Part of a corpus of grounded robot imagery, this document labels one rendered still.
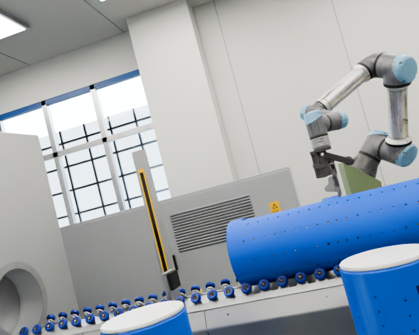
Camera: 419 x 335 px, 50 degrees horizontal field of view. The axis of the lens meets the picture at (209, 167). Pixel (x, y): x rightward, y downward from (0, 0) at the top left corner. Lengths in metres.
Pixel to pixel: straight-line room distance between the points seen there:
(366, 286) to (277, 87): 3.55
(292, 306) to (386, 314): 0.50
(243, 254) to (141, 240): 1.95
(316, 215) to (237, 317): 0.52
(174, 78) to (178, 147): 0.71
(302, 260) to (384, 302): 0.47
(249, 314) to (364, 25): 3.63
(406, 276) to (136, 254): 2.62
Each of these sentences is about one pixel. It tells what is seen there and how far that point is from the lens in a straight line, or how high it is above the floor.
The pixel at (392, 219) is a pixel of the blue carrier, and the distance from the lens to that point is 1.77.
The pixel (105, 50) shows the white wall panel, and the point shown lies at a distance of 5.37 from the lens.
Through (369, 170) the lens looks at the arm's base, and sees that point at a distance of 2.35.
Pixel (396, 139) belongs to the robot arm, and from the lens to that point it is 2.27.
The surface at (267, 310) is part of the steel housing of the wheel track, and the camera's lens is 1.88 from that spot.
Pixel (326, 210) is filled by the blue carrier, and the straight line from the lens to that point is 1.81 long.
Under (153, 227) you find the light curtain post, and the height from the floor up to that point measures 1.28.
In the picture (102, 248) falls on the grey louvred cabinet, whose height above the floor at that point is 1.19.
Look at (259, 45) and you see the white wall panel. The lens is 4.92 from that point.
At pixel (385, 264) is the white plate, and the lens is 1.43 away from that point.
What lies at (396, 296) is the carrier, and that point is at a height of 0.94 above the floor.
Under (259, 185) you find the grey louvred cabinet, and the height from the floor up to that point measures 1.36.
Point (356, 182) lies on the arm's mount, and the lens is 2.29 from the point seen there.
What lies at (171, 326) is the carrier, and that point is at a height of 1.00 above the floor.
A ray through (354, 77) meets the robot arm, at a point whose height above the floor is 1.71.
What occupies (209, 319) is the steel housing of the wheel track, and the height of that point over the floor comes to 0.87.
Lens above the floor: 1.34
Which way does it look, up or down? 4 degrees up
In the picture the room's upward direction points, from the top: 15 degrees counter-clockwise
